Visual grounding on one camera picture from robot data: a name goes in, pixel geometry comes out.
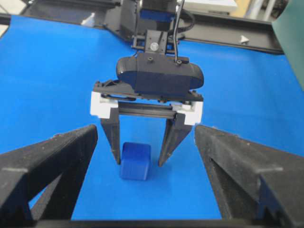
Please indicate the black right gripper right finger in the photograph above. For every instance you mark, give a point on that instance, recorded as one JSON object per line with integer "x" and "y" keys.
{"x": 251, "y": 180}

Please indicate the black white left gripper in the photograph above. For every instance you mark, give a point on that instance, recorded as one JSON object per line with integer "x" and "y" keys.
{"x": 114, "y": 97}

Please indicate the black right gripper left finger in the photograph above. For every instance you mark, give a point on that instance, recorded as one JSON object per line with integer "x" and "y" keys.
{"x": 43, "y": 180}

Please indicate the blue block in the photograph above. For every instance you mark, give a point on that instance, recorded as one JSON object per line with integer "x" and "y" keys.
{"x": 135, "y": 161}

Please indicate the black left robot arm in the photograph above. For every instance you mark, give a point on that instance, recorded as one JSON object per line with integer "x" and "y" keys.
{"x": 162, "y": 42}

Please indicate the white box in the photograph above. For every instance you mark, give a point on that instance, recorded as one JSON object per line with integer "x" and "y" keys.
{"x": 210, "y": 6}

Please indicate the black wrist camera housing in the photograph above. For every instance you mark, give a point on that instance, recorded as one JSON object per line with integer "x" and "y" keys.
{"x": 155, "y": 74}

